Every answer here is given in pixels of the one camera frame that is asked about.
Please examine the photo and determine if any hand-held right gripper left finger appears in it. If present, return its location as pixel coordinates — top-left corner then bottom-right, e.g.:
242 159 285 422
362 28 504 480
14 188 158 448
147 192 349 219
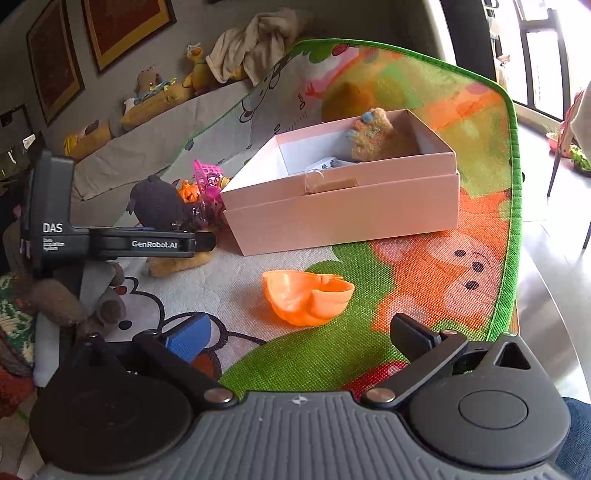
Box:
74 313 237 409

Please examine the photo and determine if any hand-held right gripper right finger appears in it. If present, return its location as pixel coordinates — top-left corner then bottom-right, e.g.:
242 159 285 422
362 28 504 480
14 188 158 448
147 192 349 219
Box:
360 313 548 409

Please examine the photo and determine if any black plush toy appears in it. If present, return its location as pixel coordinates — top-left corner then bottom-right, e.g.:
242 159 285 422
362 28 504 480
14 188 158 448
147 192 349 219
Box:
127 175 197 229

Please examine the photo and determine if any pink plastic basket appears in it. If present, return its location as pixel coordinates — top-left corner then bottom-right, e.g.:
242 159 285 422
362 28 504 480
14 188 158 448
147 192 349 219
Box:
193 159 230 208

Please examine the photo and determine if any orange pumpkin half shell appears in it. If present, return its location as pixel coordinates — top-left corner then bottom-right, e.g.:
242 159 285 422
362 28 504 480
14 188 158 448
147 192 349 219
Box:
262 270 355 328

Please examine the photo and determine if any pink cardboard box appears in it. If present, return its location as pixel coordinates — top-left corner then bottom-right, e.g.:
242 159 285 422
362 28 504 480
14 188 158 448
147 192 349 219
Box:
219 108 461 257

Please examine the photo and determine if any small orange pumpkin toy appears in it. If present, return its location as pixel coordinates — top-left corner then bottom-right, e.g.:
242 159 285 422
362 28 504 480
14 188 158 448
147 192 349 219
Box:
178 180 204 204

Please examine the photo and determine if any dark cabinet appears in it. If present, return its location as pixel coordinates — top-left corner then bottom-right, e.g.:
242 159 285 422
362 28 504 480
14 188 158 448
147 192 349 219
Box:
0 104 42 185

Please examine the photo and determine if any yellow plush toy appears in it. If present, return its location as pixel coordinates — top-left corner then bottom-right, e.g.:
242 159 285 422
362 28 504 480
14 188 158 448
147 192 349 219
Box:
63 120 114 160

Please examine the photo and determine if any colourful cartoon play mat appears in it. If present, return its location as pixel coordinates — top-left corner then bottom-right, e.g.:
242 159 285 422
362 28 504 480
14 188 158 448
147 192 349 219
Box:
78 39 525 398

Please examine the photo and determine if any grey covered sofa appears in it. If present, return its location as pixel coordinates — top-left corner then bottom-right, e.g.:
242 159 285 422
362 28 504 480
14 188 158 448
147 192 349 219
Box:
71 78 259 217

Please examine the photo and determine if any brown plush bear knitted sweater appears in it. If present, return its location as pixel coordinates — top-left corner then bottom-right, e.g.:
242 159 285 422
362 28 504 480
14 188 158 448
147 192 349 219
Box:
0 261 127 384

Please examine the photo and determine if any long yellow plush pillow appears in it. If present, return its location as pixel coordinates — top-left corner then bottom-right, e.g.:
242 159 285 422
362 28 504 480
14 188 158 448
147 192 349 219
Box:
121 83 195 130

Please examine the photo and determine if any brown bear plush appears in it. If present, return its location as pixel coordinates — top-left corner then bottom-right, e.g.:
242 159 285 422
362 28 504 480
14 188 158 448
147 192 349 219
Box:
134 67 163 100

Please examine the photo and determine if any yellow duck plush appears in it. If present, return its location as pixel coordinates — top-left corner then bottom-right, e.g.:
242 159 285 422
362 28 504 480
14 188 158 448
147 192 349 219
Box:
182 42 218 95

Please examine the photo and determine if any person's blue jeans leg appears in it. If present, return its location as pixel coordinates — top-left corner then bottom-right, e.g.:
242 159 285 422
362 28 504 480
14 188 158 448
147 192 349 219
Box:
556 397 591 480

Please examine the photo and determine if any fuzzy orange paw plush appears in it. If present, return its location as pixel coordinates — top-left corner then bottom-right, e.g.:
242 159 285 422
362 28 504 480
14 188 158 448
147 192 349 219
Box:
347 107 419 162

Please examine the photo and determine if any beige crumpled blanket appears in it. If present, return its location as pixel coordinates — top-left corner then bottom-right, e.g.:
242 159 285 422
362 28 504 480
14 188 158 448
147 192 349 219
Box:
205 9 315 86

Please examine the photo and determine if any dark metal chair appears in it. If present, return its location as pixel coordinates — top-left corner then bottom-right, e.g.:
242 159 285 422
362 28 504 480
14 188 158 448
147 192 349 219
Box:
547 80 591 199

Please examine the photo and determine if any green potted plant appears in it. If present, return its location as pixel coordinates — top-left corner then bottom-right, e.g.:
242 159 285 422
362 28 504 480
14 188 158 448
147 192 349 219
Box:
569 144 591 176

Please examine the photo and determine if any white orange cloth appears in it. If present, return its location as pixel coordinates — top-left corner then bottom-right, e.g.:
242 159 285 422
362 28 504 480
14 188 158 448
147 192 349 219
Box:
561 79 591 148

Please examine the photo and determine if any framed wall picture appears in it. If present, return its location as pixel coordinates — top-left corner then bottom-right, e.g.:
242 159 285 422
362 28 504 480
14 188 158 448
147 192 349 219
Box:
25 4 86 125
81 0 178 72

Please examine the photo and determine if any black window frame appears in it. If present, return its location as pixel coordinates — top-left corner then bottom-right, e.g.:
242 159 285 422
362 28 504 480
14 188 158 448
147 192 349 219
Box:
480 0 591 116

